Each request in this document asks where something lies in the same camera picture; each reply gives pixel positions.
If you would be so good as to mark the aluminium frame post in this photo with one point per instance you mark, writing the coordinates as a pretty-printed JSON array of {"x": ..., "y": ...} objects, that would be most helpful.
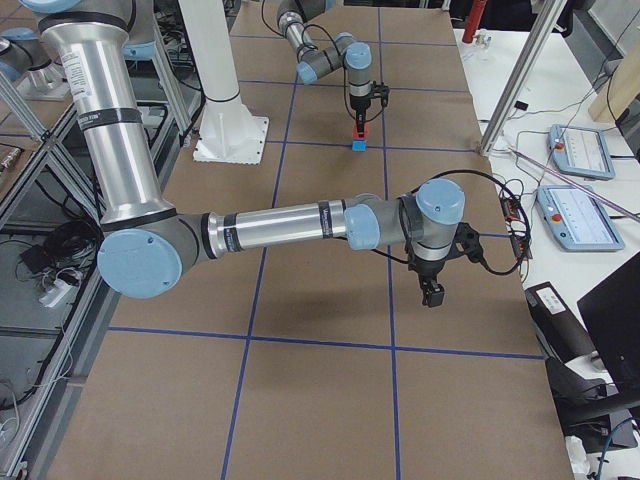
[{"x": 536, "y": 40}]

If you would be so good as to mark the blue block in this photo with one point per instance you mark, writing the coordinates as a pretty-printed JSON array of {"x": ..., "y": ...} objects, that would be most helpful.
[{"x": 359, "y": 145}]

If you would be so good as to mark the white power strip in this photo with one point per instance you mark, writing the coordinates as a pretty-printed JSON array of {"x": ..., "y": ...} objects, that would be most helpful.
[{"x": 55, "y": 294}]

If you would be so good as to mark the orange circuit board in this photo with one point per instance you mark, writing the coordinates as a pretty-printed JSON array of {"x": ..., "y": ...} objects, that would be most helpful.
[{"x": 510, "y": 210}]

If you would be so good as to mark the red block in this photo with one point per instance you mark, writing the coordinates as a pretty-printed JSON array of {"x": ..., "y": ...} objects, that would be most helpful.
[{"x": 360, "y": 133}]

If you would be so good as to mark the black monitor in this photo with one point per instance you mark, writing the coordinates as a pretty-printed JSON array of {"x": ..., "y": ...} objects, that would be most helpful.
[{"x": 610, "y": 312}]

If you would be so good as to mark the black cardboard box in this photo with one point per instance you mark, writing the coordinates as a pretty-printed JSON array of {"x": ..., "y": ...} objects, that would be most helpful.
[{"x": 557, "y": 324}]

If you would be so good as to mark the lower teach pendant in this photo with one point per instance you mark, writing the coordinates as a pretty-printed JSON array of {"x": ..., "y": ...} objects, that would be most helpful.
[{"x": 576, "y": 220}]

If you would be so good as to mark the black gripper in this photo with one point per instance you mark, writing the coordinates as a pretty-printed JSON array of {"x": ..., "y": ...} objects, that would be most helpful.
[
  {"x": 428, "y": 269},
  {"x": 359, "y": 106}
]

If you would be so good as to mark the upper teach pendant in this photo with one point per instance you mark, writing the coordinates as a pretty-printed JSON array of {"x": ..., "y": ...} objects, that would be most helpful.
[{"x": 580, "y": 151}]

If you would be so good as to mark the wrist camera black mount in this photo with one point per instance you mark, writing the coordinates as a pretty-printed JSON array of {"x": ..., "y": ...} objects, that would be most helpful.
[{"x": 466, "y": 242}]

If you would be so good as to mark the teach pendant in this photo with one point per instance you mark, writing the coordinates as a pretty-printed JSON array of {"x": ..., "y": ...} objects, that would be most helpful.
[
  {"x": 580, "y": 151},
  {"x": 576, "y": 220}
]

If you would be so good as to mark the white pedestal mount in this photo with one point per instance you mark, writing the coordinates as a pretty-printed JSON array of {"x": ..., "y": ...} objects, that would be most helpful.
[{"x": 228, "y": 132}]

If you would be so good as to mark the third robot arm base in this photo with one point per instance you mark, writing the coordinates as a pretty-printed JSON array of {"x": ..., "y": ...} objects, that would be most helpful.
[{"x": 26, "y": 63}]

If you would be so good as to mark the red cylinder bottle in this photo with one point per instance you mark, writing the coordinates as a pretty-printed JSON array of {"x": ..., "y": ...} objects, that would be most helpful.
[{"x": 473, "y": 20}]

